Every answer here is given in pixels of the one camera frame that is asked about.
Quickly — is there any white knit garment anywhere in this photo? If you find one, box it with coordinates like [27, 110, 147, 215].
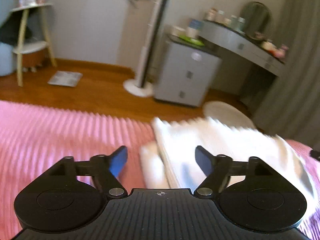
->
[139, 116, 316, 230]

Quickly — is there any round white stool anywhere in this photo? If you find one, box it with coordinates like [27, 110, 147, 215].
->
[203, 101, 257, 129]

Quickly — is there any pink ribbed bedspread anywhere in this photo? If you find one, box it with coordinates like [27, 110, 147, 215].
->
[1, 101, 319, 239]

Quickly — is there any white tower fan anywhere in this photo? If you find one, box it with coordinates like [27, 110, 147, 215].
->
[123, 0, 169, 98]

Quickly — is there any grey curtain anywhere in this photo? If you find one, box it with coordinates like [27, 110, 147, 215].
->
[253, 0, 319, 150]

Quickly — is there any bathroom scale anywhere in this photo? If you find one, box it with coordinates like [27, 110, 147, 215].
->
[48, 71, 83, 87]

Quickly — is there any grey drawer cabinet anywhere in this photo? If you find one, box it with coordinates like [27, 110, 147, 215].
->
[154, 35, 221, 107]

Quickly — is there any grey vanity desk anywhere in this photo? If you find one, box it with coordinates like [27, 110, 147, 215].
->
[200, 20, 284, 76]

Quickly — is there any green tray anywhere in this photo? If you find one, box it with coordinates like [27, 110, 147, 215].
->
[178, 35, 204, 47]

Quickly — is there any white wooden side shelf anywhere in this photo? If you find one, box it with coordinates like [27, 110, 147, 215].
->
[10, 3, 57, 87]

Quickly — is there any blue white canister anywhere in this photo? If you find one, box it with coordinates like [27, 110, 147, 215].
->
[185, 19, 202, 38]

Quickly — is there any light blue pouf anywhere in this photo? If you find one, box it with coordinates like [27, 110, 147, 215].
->
[0, 43, 16, 76]

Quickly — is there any round vanity mirror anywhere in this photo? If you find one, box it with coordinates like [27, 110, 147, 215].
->
[240, 1, 273, 36]

